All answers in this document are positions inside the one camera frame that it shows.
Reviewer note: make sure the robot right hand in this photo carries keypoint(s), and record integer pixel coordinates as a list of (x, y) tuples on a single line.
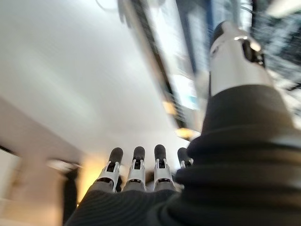
[(235, 176)]

